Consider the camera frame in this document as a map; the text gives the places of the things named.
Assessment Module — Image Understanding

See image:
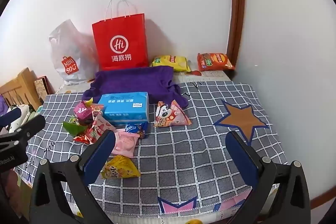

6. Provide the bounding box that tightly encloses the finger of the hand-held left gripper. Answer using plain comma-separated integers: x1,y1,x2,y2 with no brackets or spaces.
0,115,46,147
0,108,22,130

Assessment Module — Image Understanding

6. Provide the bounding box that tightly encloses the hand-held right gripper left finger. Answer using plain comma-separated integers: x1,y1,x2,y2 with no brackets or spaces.
29,130,116,224

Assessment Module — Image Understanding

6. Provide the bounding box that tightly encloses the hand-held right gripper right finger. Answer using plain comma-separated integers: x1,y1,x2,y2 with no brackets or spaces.
226,131,311,224

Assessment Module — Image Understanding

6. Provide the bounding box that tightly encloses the yellow triangular snack packet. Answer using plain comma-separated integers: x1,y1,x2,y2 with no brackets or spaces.
102,155,141,179

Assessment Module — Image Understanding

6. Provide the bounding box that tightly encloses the dark red snack packet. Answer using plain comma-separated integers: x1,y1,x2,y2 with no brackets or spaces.
73,127,104,145

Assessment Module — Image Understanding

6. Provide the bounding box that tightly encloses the pink peach cake packet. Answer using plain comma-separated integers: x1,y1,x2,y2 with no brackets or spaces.
112,130,140,156

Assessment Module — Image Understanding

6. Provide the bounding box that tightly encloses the pale pink pastry packet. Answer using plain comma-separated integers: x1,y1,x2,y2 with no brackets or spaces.
92,115,117,136

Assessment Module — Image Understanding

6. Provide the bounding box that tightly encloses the green snack packet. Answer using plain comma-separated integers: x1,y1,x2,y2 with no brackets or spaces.
62,116,88,136

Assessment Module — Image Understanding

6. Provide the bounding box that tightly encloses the blue cookie packet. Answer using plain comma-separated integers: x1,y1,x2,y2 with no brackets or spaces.
125,123,146,139

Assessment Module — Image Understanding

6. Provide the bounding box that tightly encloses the pink stick snack packet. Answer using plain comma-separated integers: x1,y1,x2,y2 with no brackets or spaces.
91,104,105,118

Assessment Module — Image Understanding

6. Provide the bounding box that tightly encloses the magenta snack packet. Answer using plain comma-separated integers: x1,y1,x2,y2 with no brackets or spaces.
74,100,93,119

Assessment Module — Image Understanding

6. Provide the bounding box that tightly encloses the purple cloth-lined box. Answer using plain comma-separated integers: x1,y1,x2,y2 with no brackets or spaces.
83,66,189,110

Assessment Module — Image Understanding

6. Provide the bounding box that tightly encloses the white plush toy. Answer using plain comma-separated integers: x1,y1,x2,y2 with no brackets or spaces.
7,105,36,133

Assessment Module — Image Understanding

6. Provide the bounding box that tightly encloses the purple plush toy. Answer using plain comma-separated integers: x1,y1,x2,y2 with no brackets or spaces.
0,95,9,115

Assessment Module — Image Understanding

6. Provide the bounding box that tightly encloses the light wooden furniture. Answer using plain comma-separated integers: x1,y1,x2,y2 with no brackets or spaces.
0,68,43,111

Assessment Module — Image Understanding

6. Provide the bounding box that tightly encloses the patterned gift box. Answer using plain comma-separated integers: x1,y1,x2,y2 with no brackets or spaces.
34,76,55,104

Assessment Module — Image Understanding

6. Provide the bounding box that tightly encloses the blue tissue pack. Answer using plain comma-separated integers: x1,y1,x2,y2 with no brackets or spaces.
98,92,150,125

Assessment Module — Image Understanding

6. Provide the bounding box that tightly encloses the grey checked blanket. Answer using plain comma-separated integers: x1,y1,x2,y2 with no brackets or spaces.
16,81,288,216

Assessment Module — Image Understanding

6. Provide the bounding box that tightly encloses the white plastic shopping bag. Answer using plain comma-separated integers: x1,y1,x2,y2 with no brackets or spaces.
48,19,100,86

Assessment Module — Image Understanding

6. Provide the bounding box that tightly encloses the triangular panda snack packet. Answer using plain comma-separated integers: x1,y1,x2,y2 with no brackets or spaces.
154,100,193,127

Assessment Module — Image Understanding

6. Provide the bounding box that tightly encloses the white fruit print sheet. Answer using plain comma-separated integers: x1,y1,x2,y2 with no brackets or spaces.
56,70,232,94

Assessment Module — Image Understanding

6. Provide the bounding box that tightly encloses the red chips bag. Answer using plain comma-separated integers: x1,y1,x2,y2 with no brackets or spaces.
197,53,235,72

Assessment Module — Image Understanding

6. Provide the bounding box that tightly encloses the yellow chips bag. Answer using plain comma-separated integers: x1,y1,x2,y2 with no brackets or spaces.
150,55,192,73

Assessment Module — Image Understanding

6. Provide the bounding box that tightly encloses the red paper bag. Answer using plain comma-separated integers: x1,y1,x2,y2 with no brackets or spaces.
92,0,149,71

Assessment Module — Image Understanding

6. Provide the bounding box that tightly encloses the brown wooden door frame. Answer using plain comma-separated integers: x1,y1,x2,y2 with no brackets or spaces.
226,0,246,75

